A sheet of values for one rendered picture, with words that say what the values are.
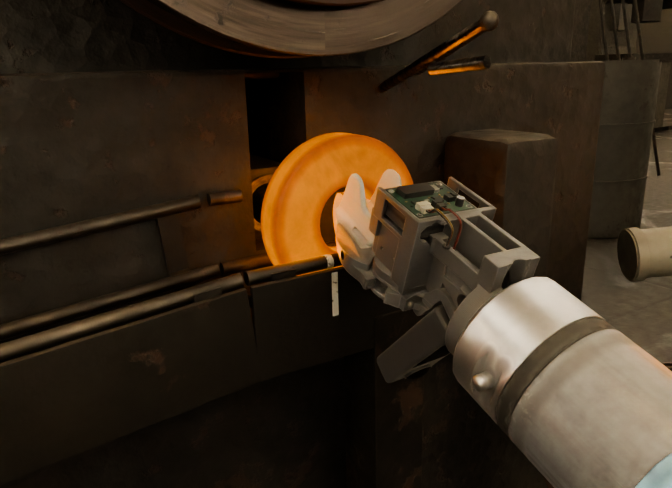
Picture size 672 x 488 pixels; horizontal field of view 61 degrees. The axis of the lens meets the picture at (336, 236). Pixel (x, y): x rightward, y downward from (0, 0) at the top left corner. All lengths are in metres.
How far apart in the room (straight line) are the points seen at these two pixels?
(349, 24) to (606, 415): 0.33
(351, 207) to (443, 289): 0.12
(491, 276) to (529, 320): 0.04
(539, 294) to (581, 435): 0.08
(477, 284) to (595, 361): 0.09
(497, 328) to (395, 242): 0.11
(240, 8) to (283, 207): 0.16
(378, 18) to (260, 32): 0.10
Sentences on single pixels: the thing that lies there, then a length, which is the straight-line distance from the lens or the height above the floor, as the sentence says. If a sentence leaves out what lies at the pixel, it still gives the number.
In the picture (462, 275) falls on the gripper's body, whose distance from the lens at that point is 0.38.
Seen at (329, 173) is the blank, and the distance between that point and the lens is 0.50.
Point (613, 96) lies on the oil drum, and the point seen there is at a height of 0.71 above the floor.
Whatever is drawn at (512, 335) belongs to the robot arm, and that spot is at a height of 0.72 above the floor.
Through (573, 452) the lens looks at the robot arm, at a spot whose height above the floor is 0.68.
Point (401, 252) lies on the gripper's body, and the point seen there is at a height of 0.75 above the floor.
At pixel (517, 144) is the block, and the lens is 0.60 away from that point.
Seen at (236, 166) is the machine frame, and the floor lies 0.79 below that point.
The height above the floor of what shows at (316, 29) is 0.90.
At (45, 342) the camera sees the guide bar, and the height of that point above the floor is 0.70.
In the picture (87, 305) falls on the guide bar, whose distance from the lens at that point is 0.50.
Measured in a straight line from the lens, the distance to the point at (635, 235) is 0.69.
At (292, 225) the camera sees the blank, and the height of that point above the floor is 0.74.
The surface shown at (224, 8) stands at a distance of 0.43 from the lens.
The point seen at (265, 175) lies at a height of 0.77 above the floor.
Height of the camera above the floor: 0.87
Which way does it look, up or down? 16 degrees down
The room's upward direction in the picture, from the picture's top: 1 degrees counter-clockwise
